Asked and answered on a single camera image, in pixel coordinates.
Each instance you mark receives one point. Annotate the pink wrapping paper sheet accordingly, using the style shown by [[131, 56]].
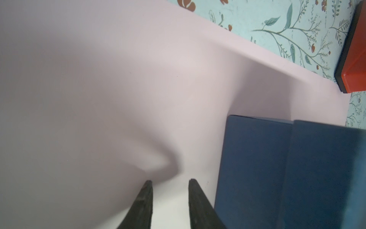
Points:
[[99, 96]]

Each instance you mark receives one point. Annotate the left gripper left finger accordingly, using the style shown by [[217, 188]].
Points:
[[140, 213]]

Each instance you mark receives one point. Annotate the red tape dispenser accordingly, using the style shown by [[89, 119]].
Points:
[[350, 72]]

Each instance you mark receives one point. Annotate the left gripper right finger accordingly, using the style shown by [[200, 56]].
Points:
[[202, 214]]

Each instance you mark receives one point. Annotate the dark blue gift box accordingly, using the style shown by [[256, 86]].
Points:
[[291, 175]]

